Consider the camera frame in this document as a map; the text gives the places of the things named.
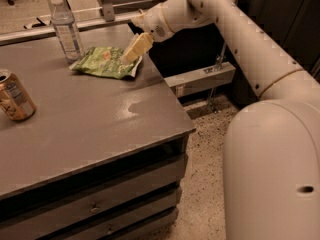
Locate grey metal frame rail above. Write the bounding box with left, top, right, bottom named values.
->
left=0, top=0, right=174, bottom=48

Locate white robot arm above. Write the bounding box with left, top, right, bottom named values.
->
left=132, top=0, right=320, bottom=240

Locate clear plastic water bottle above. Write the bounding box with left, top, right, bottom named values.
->
left=50, top=0, right=84, bottom=64

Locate grey metal side bracket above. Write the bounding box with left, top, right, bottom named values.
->
left=165, top=62, right=236, bottom=97

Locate green jalapeno chip bag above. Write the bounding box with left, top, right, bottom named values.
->
left=69, top=47, right=142, bottom=79

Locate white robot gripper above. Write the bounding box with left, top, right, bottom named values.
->
left=120, top=3, right=174, bottom=65

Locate dark grey cabinet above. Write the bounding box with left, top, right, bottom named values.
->
left=238, top=0, right=320, bottom=74

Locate gold soda can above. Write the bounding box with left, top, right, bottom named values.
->
left=0, top=69, right=36, bottom=121

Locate grey drawer cabinet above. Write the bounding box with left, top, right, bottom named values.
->
left=0, top=135, right=190, bottom=240

